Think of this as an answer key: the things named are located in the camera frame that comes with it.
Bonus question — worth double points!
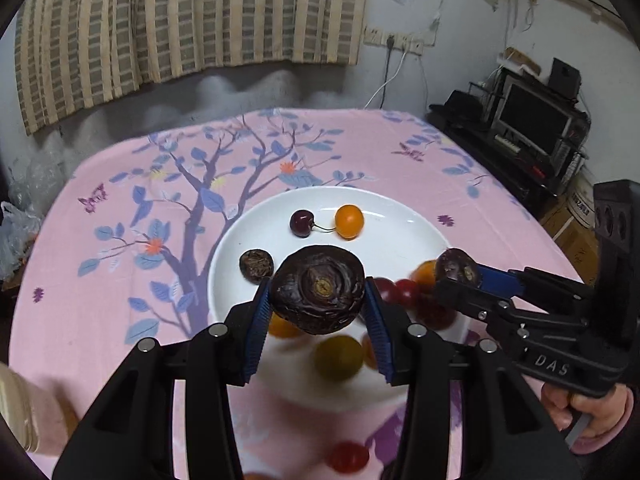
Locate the greenish tangerine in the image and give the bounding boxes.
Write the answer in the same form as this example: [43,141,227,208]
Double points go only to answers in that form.
[315,335,365,382]

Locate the white cable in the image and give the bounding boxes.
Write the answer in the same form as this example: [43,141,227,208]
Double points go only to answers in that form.
[364,52,410,109]

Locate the black cable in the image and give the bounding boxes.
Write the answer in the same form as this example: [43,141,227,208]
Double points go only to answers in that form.
[381,42,393,109]

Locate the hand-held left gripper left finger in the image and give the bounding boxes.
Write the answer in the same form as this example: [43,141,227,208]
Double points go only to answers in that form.
[52,277,273,480]

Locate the clear plastic bag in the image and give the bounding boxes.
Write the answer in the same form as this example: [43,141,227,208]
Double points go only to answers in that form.
[0,200,43,281]

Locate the white oval plate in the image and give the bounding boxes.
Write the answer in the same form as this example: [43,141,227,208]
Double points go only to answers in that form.
[206,186,472,407]

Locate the black computer monitor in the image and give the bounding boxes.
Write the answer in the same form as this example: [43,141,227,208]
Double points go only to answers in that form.
[492,80,576,156]

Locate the jar with cream lid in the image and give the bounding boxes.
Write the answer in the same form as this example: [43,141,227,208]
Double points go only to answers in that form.
[0,360,78,458]

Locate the striped beige curtain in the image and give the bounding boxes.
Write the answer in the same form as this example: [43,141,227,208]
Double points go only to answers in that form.
[14,0,373,136]

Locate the black desk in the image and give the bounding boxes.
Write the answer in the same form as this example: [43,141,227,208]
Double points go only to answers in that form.
[430,67,591,216]

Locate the flat beige box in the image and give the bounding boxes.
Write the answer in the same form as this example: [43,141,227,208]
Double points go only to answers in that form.
[505,47,541,73]

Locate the dark red cherry with stem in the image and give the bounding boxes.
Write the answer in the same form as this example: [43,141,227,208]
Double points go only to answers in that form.
[290,209,337,239]

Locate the person's right hand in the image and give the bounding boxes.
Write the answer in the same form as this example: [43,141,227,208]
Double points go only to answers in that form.
[541,382,632,443]

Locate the pink printed tablecloth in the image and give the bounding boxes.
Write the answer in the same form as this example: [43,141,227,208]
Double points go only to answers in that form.
[10,107,586,480]

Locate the black speaker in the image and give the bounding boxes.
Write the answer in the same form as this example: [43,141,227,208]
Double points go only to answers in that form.
[549,57,583,100]

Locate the white plastic bucket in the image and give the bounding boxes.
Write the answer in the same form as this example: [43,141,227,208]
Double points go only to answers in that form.
[565,175,598,226]

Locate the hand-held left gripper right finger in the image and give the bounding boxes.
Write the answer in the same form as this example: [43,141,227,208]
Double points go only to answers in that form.
[364,277,583,480]

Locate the black hat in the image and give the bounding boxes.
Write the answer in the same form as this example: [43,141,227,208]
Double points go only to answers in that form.
[430,89,488,123]

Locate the red cherry tomato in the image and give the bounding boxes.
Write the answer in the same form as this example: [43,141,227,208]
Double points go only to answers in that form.
[327,441,371,473]
[395,279,422,308]

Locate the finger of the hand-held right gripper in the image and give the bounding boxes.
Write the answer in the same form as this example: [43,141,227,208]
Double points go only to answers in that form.
[433,280,531,351]
[475,263,593,308]

